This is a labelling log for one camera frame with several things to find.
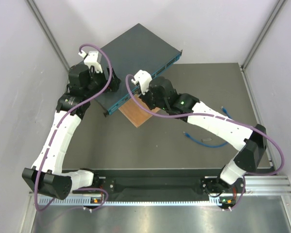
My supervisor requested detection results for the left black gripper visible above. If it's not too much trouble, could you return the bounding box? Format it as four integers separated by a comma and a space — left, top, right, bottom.
84, 66, 121, 98

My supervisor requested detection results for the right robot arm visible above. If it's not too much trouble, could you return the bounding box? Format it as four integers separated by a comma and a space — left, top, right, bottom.
131, 75, 266, 192

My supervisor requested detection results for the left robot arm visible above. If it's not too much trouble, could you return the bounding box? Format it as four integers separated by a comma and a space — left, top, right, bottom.
22, 64, 121, 200

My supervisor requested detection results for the wooden board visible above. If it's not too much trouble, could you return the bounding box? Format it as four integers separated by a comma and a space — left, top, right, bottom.
119, 99, 152, 128

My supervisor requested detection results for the grey table mat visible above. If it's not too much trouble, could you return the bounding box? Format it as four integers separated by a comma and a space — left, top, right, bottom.
63, 63, 257, 169

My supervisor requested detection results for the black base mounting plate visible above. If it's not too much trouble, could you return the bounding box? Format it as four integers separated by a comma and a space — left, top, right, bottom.
49, 168, 246, 202

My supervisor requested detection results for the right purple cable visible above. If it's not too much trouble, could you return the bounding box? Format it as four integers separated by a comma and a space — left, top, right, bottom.
125, 74, 286, 212

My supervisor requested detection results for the purple cable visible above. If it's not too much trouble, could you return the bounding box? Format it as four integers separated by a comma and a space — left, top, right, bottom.
33, 43, 113, 212
125, 74, 286, 212

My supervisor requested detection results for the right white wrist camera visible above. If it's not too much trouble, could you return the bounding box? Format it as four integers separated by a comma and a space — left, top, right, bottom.
131, 70, 152, 95

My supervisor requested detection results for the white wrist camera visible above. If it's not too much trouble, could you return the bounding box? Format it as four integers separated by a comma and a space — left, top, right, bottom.
131, 70, 152, 95
78, 50, 103, 73

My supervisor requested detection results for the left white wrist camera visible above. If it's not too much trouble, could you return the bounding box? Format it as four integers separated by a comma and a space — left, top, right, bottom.
78, 50, 103, 73

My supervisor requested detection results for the blue-grey network switch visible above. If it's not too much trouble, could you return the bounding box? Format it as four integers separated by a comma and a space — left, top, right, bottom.
84, 24, 181, 116

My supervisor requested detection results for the blue ethernet cable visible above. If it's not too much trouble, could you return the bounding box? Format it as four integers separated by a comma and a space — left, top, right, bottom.
182, 105, 235, 148

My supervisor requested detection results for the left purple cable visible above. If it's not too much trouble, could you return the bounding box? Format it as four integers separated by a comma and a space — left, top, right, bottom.
33, 43, 113, 212

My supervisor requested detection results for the perforated cable duct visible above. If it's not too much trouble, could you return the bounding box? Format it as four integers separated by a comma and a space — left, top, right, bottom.
38, 195, 224, 207

